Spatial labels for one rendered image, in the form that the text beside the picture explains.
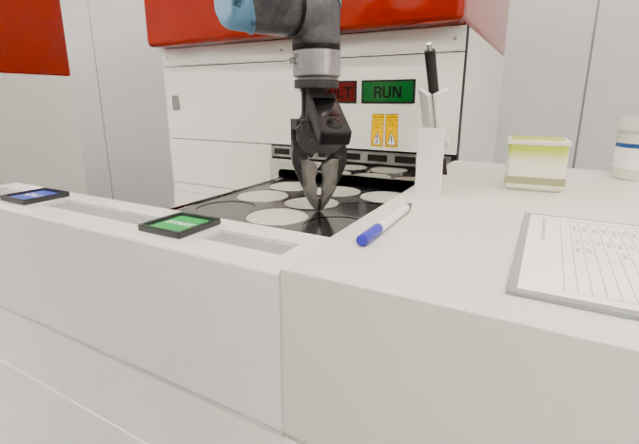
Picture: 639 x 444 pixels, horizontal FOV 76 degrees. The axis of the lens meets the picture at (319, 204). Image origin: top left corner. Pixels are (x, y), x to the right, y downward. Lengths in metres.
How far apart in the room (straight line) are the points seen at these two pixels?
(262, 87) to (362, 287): 0.83
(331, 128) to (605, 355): 0.43
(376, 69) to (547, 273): 0.67
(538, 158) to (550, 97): 1.74
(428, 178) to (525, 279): 0.25
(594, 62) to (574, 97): 0.17
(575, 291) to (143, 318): 0.36
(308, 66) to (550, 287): 0.47
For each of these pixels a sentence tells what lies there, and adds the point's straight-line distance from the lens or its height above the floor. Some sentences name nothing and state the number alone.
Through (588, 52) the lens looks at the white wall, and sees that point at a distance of 2.35.
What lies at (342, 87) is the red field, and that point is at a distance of 0.94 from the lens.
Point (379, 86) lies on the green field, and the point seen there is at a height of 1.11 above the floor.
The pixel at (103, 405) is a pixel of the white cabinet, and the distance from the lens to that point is 0.58.
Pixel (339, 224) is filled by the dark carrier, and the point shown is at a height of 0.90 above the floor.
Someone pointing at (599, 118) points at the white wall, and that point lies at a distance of 2.35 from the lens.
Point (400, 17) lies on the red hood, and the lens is 0.86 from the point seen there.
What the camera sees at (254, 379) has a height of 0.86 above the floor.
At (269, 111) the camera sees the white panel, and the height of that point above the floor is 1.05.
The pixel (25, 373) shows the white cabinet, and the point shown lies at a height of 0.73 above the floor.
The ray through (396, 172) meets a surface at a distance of 0.90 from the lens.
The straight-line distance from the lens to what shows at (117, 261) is 0.44.
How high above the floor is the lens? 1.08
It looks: 14 degrees down
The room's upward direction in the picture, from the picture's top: straight up
